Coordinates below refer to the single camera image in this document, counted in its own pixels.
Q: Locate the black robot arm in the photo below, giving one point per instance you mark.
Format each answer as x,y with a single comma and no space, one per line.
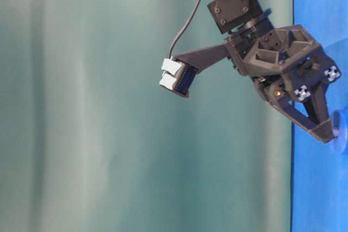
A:
238,16

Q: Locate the green backdrop curtain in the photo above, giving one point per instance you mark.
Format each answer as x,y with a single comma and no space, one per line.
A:
91,142

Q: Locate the blue work mat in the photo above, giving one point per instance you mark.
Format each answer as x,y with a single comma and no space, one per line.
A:
319,196

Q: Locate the wrist camera with white clips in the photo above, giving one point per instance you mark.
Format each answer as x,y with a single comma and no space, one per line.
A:
178,74

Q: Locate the small translucent blue gear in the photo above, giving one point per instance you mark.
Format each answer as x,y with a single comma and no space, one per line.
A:
339,126

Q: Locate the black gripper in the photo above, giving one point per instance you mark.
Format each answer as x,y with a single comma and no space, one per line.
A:
288,64

